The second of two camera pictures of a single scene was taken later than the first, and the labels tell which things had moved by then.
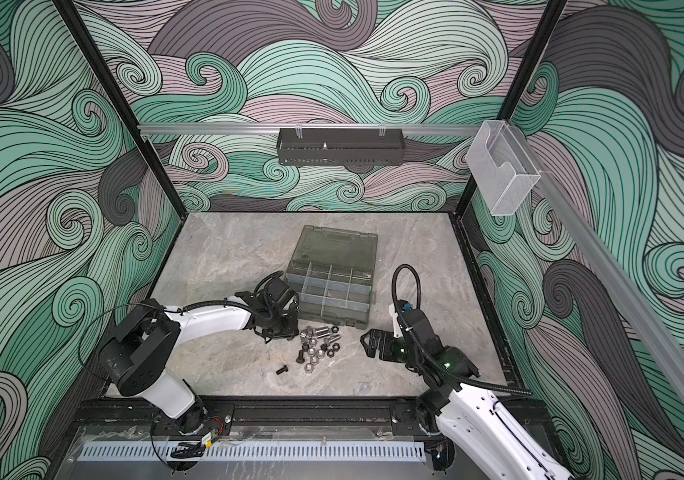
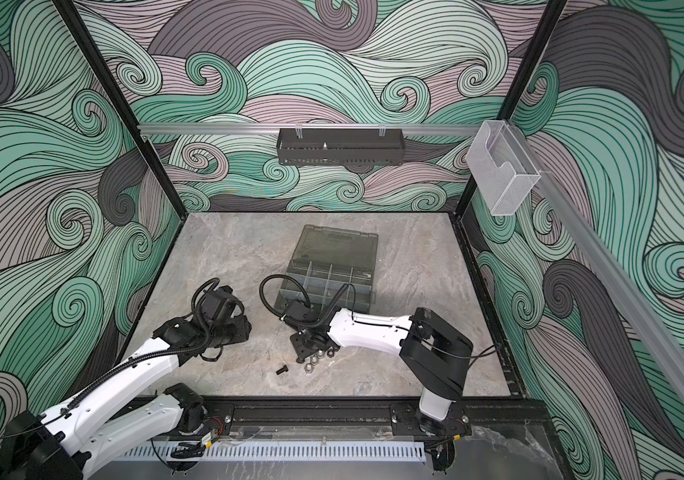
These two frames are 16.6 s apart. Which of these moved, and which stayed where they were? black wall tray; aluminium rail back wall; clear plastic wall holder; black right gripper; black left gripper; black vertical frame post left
Moved: black right gripper; black left gripper
Stayed: black wall tray; black vertical frame post left; clear plastic wall holder; aluminium rail back wall
